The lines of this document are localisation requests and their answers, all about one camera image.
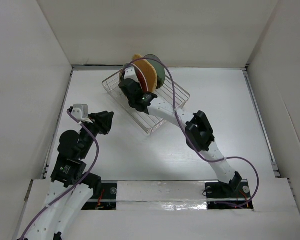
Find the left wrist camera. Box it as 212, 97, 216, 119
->
67, 103, 92, 123

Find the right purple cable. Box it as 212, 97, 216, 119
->
122, 58, 260, 209

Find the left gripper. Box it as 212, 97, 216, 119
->
79, 110, 114, 158

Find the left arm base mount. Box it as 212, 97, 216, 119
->
82, 181, 118, 211

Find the orange woven oval plate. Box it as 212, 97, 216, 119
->
132, 53, 158, 93

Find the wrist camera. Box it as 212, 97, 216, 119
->
123, 66, 139, 82
67, 103, 92, 123

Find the purple cable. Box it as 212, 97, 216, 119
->
17, 107, 100, 240
122, 58, 260, 209

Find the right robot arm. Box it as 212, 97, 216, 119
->
118, 78, 242, 197

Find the wire dish rack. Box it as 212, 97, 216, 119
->
102, 71, 190, 134

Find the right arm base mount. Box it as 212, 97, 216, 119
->
202, 181, 254, 210

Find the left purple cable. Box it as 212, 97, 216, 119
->
17, 107, 100, 240

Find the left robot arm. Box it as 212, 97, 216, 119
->
20, 106, 114, 240

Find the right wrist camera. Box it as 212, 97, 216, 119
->
123, 66, 139, 82

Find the light blue flower plate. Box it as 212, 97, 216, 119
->
145, 54, 166, 89

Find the red and teal plate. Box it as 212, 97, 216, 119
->
121, 63, 149, 92

